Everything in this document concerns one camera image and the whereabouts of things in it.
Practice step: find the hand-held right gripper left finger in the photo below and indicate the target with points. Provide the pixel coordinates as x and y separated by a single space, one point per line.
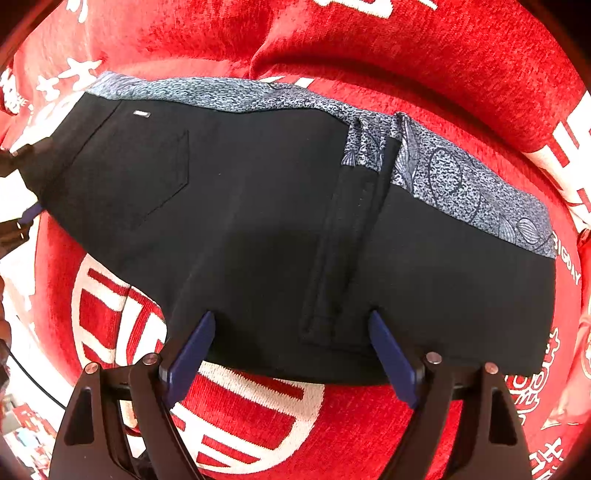
189 355

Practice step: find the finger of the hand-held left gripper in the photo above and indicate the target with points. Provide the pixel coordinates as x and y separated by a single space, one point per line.
28 214
32 154

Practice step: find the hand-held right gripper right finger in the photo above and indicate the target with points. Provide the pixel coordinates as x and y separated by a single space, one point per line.
392 360

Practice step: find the black pants with blue trim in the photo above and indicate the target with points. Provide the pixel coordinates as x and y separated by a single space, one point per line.
258 240

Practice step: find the pile of colourful papers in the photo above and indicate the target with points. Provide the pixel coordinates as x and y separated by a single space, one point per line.
25 438

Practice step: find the red printed sofa cover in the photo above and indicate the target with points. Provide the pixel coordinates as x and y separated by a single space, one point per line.
415 60

